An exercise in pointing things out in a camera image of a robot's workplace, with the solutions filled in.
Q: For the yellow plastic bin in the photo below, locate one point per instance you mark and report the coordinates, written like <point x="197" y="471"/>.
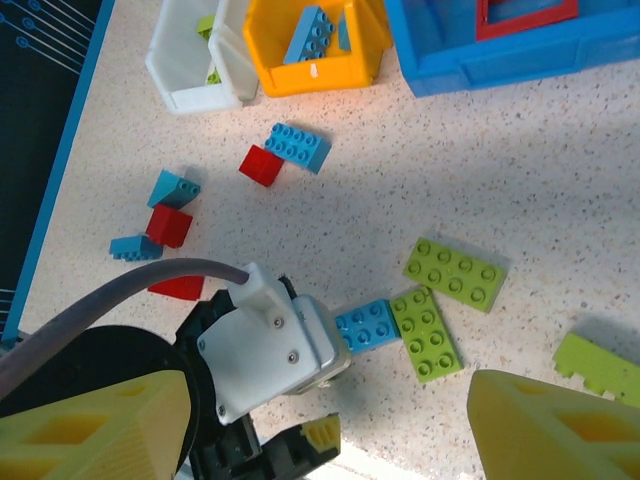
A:
<point x="320" y="80"/>

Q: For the white plastic bin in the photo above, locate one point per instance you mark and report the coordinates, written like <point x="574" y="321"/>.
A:
<point x="195" y="97"/>

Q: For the blue table edge strip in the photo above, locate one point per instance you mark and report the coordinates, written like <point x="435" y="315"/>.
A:
<point x="65" y="150"/>

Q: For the red lego frame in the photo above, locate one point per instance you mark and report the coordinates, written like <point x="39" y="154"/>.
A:
<point x="525" y="30"/>

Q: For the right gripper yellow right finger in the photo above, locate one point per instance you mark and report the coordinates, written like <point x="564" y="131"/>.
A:
<point x="560" y="440"/>

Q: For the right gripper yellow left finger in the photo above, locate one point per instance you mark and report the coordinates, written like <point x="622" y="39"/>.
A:
<point x="75" y="440"/>

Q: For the small green lego brick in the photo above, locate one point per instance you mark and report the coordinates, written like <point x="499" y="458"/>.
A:
<point x="214" y="76"/>

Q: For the blue plastic bin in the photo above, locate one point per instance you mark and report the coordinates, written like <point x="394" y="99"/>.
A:
<point x="500" y="65"/>

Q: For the small red lego brick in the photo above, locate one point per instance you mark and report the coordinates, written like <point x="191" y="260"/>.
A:
<point x="170" y="226"/>
<point x="260" y="166"/>

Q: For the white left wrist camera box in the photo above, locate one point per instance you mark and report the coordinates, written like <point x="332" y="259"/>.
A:
<point x="260" y="350"/>

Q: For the blue sloped lego brick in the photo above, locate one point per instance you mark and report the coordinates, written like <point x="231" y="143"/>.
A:
<point x="167" y="190"/>

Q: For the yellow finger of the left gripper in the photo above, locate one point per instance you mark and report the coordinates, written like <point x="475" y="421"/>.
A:
<point x="322" y="432"/>

